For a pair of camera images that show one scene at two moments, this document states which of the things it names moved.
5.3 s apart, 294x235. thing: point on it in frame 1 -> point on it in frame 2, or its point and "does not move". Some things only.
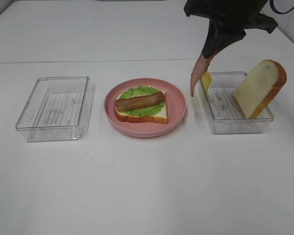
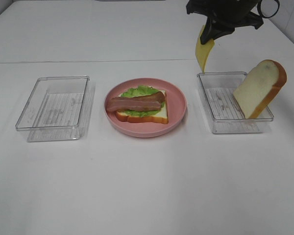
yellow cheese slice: x=207 y=80 -> x=203 y=51
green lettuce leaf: x=141 y=90 does not move
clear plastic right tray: x=226 y=114 does not move
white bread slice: x=160 y=117 does not move
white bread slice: x=256 y=94 does not move
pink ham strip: x=200 y=69 -> x=126 y=104
